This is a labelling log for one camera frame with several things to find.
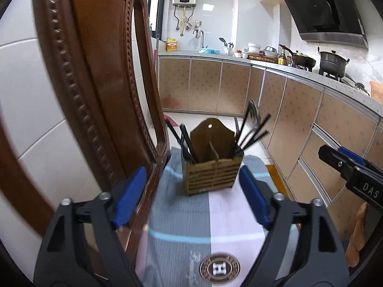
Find wooden utensil holder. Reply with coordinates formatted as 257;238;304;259
180;119;245;197

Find striped grey pink cloth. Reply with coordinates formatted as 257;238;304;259
133;146;300;287

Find metal faucet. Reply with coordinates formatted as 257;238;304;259
192;28;206;48

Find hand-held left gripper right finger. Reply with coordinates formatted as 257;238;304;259
239;165;350;287

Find orange plastic container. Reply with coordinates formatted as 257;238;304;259
369;81;383;104

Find orange floor mat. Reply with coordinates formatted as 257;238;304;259
266;164;289;199

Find beige kitchen cabinets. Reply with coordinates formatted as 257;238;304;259
158;54;383;246

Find countertop utensil cup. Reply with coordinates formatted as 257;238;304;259
219;37;236;56

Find carved wooden chair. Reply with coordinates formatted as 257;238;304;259
0;0;172;279

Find black range hood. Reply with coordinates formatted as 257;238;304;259
278;0;369;49

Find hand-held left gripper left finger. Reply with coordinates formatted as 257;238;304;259
33;166;148;287

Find woven tray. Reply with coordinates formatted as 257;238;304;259
248;54;277;63

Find black wok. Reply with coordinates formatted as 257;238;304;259
280;44;317;69

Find sauce bottles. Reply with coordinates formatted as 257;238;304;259
278;51;295;66

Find water heater pipes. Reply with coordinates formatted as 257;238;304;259
174;5;195;32

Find person's right hand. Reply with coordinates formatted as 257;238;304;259
345;202;370;268

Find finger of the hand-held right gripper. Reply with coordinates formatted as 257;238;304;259
318;144;364;182
338;147;383;174

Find grey cooking pot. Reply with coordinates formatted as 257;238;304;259
318;47;350;77

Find bunch of black chopsticks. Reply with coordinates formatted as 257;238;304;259
164;102;271;163

